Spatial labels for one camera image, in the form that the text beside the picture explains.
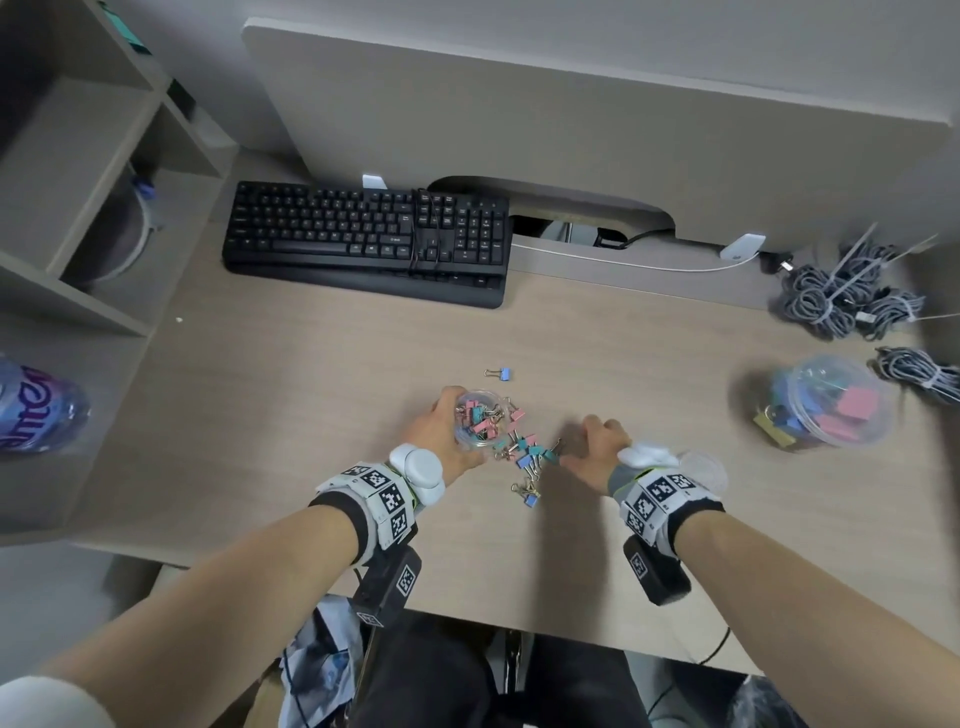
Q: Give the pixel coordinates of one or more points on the person's left hand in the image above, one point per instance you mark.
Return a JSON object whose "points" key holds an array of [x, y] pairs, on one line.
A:
{"points": [[431, 435]]}

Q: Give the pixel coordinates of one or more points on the person's right hand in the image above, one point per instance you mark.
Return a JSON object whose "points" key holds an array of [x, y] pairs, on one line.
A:
{"points": [[604, 450]]}

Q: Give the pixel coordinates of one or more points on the small clear plastic jar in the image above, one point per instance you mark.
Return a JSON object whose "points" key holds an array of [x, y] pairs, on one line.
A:
{"points": [[480, 444]]}

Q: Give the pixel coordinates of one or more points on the pile of mixed binder clips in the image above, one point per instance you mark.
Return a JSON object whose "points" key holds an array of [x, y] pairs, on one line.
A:
{"points": [[534, 452]]}

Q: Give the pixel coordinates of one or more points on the small transparent round lid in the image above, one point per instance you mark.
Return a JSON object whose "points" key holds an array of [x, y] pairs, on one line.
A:
{"points": [[705, 469]]}

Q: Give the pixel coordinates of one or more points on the person's right forearm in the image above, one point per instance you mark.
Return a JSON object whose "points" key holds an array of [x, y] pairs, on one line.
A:
{"points": [[825, 615]]}

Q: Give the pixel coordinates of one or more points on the person's left forearm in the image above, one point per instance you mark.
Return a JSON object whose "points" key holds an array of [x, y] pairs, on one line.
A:
{"points": [[187, 622]]}

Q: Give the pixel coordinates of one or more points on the person's white left sleeve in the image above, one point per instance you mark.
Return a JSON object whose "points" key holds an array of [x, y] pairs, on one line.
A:
{"points": [[52, 705]]}

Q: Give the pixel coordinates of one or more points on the white left hand tracker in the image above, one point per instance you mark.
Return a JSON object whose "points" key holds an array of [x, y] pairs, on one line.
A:
{"points": [[418, 469]]}

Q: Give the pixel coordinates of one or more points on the white hand tracker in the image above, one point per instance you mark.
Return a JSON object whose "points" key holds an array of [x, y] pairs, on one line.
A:
{"points": [[645, 454], [418, 469]]}

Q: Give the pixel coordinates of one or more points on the white right hand tracker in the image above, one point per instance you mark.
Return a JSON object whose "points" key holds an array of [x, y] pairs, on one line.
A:
{"points": [[645, 454]]}

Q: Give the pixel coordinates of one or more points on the grey right marker wristband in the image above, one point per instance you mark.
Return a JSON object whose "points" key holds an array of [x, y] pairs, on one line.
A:
{"points": [[660, 502]]}

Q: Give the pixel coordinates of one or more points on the grey marker wristband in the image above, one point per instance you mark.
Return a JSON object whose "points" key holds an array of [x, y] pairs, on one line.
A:
{"points": [[660, 502], [367, 495]]}

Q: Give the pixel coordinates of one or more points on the grey left marker wristband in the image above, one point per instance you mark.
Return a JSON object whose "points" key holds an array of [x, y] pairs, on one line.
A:
{"points": [[367, 495]]}

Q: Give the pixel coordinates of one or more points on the black keyboard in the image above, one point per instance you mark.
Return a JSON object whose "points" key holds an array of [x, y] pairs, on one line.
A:
{"points": [[315, 225]]}

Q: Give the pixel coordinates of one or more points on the blue white patterned bag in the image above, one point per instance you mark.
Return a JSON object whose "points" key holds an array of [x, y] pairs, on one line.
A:
{"points": [[315, 660]]}

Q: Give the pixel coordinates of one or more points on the black plug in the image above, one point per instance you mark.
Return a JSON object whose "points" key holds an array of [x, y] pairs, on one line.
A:
{"points": [[776, 262]]}

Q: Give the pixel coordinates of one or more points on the white round device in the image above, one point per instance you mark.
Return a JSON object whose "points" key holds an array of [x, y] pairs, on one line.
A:
{"points": [[142, 232]]}

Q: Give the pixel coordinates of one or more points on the purple label water bottle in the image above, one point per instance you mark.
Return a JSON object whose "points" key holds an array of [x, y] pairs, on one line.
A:
{"points": [[37, 409]]}

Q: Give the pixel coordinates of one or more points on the small black object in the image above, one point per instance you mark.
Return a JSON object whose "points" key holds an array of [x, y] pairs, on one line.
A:
{"points": [[180, 97]]}

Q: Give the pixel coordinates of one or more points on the beige wooden shelf unit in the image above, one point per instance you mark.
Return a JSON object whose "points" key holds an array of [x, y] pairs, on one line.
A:
{"points": [[60, 187]]}

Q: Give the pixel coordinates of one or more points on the teal card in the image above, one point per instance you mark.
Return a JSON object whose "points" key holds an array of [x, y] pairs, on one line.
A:
{"points": [[124, 26]]}

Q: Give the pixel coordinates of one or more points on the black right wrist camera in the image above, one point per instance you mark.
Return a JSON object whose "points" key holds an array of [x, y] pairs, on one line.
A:
{"points": [[656, 574]]}

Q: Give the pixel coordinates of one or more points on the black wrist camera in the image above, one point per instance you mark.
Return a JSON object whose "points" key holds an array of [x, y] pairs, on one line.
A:
{"points": [[386, 589], [656, 574]]}

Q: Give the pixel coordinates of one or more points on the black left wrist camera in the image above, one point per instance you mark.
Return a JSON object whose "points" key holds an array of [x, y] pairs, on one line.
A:
{"points": [[386, 589]]}

